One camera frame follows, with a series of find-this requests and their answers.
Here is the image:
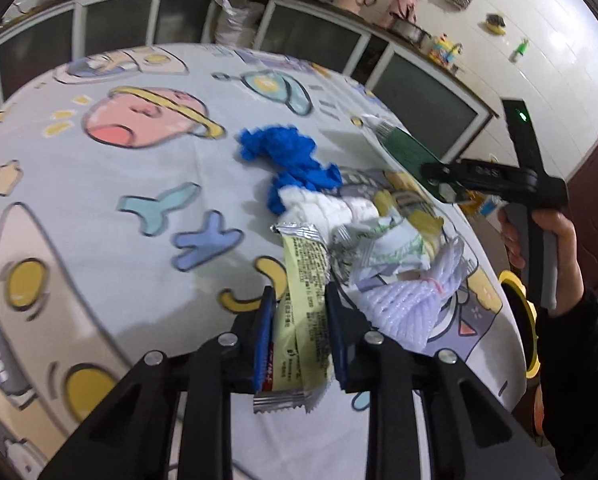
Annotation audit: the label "yellow wrapper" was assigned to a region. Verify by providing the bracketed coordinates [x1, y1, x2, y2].
[253, 222, 333, 414]

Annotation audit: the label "white plastic bag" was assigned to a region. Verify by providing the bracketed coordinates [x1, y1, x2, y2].
[278, 186, 379, 232]

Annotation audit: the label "dark green wrapper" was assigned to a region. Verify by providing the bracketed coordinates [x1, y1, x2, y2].
[361, 114, 470, 204]

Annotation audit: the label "blue glove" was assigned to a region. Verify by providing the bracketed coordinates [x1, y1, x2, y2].
[237, 126, 342, 216]

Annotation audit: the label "white green wrapper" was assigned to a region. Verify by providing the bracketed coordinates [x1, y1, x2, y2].
[331, 210, 443, 285]

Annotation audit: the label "kitchen counter cabinets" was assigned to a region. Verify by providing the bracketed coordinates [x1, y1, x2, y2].
[0, 0, 498, 160]

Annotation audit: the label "yellow rimmed trash bin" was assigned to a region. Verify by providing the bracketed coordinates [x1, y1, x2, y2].
[498, 270, 541, 380]

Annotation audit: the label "detergent bottles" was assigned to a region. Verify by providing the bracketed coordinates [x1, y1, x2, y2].
[428, 34, 463, 67]

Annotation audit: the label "cartoon printed tablecloth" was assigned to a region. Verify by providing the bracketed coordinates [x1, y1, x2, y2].
[0, 44, 526, 479]

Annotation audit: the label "steel pot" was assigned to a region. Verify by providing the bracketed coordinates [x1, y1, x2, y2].
[388, 18, 431, 48]

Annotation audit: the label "pink thermos right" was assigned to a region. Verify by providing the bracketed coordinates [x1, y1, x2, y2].
[378, 0, 419, 29]

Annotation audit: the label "white sack under counter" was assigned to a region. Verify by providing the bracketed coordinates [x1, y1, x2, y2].
[214, 0, 265, 48]

